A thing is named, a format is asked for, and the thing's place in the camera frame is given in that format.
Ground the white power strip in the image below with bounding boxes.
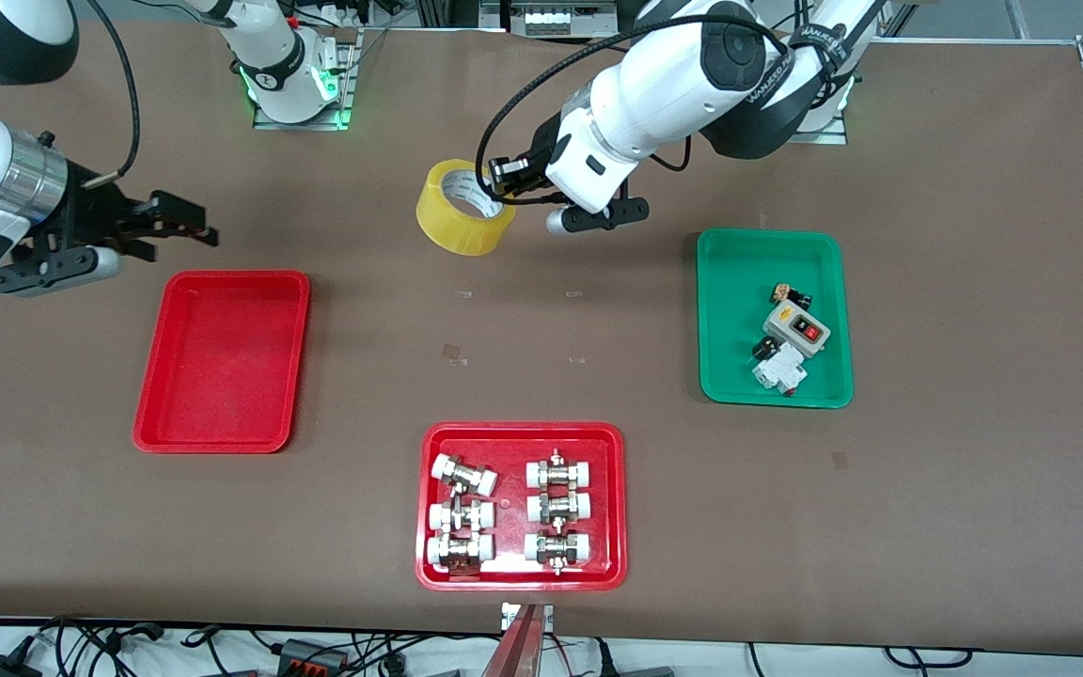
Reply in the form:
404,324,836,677
508,0,620,38

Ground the red metal camera post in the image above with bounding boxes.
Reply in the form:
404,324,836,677
479,605,544,677

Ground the grey on-off switch box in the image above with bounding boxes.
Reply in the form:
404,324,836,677
761,302,832,362

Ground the white metal pipe fitting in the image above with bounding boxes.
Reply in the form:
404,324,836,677
526,449,595,491
526,489,594,527
431,453,498,498
426,533,496,574
523,528,594,575
428,498,496,535

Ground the black connector box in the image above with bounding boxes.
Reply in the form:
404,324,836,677
275,638,353,675

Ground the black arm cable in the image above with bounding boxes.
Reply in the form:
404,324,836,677
79,0,142,182
475,23,789,207

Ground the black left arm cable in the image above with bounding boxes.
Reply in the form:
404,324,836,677
475,23,789,207

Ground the green plastic tray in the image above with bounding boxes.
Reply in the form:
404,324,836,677
696,228,855,410

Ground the yellow packing tape roll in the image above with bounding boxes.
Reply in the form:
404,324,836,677
416,158,518,258

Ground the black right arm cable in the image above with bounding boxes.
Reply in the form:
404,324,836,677
79,0,142,182

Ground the white circuit breaker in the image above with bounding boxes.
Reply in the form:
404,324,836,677
751,342,808,399

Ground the red plastic tray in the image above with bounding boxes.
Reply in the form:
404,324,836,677
415,421,629,592
132,270,312,455

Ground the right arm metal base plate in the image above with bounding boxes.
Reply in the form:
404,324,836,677
252,26,356,132

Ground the silver post bracket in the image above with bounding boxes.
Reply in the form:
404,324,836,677
500,602,555,634

